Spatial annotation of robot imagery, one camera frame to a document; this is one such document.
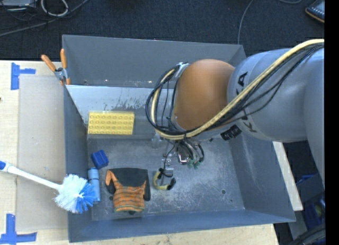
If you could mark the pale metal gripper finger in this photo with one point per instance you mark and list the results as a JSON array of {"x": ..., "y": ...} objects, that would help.
[
  {"x": 167, "y": 172},
  {"x": 156, "y": 141}
]

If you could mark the yellow and black curved tool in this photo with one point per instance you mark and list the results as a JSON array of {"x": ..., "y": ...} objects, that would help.
[{"x": 156, "y": 183}]

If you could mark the grey metal bin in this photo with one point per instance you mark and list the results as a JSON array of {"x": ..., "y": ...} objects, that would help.
[{"x": 201, "y": 185}]

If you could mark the orange and black work glove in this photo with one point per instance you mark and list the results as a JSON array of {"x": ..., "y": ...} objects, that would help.
[{"x": 128, "y": 191}]

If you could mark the yellow studded flat plate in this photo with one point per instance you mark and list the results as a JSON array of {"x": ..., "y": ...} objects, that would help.
[{"x": 111, "y": 122}]

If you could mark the blue toy block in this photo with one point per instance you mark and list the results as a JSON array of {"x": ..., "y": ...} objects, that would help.
[{"x": 99, "y": 159}]

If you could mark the silver grey cylinder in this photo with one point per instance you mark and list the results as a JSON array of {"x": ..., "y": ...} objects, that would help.
[{"x": 94, "y": 183}]

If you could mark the white and blue brush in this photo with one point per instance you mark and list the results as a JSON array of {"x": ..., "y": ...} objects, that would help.
[{"x": 75, "y": 193}]

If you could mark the pale cardboard board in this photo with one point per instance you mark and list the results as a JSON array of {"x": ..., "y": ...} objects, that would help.
[{"x": 39, "y": 122}]

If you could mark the black cylinder on white bracket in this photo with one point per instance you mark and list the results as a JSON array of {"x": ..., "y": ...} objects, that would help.
[{"x": 231, "y": 133}]

